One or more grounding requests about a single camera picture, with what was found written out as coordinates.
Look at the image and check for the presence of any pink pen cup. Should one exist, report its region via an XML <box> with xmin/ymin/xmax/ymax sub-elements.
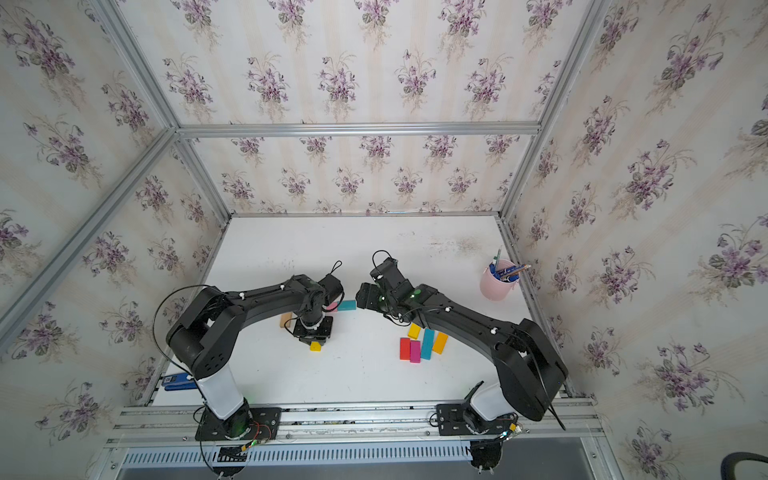
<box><xmin>479</xmin><ymin>259</ymin><xmax>519</xmax><ymax>301</ymax></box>

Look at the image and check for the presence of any blue object behind arm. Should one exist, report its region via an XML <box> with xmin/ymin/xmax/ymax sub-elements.
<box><xmin>161</xmin><ymin>373</ymin><xmax>197</xmax><ymax>391</ymax></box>

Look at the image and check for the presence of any white vent grille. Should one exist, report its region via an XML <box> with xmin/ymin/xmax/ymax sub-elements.
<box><xmin>122</xmin><ymin>441</ymin><xmax>471</xmax><ymax>469</ymax></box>

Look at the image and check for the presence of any teal block group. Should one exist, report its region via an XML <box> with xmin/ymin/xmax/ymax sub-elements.
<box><xmin>337</xmin><ymin>300</ymin><xmax>357</xmax><ymax>312</ymax></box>
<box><xmin>420</xmin><ymin>329</ymin><xmax>436</xmax><ymax>360</ymax></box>

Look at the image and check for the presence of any magenta block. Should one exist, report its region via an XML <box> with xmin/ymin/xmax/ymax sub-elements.
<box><xmin>409</xmin><ymin>340</ymin><xmax>421</xmax><ymax>363</ymax></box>

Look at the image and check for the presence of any red block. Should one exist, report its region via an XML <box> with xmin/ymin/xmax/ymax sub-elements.
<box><xmin>399</xmin><ymin>337</ymin><xmax>411</xmax><ymax>361</ymax></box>

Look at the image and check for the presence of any aluminium front rail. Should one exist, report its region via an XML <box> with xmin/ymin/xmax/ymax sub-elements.
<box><xmin>106</xmin><ymin>398</ymin><xmax>606</xmax><ymax>448</ymax></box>

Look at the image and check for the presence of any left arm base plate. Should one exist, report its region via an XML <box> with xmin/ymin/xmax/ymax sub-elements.
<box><xmin>195</xmin><ymin>406</ymin><xmax>283</xmax><ymax>442</ymax></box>

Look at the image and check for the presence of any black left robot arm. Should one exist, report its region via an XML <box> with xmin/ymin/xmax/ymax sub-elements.
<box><xmin>166</xmin><ymin>274</ymin><xmax>344</xmax><ymax>421</ymax></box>

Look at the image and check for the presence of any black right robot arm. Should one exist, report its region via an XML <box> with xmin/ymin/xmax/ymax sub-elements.
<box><xmin>355</xmin><ymin>257</ymin><xmax>568</xmax><ymax>422</ymax></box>

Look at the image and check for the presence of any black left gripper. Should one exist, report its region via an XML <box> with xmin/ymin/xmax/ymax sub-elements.
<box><xmin>296</xmin><ymin>312</ymin><xmax>337</xmax><ymax>348</ymax></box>

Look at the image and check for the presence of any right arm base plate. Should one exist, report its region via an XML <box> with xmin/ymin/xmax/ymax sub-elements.
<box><xmin>430</xmin><ymin>403</ymin><xmax>519</xmax><ymax>436</ymax></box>

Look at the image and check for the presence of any amber orange block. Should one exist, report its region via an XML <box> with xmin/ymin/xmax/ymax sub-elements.
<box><xmin>432</xmin><ymin>332</ymin><xmax>449</xmax><ymax>355</ymax></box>

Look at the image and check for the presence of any natural wood block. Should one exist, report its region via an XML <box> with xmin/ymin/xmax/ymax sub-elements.
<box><xmin>280</xmin><ymin>312</ymin><xmax>293</xmax><ymax>328</ymax></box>

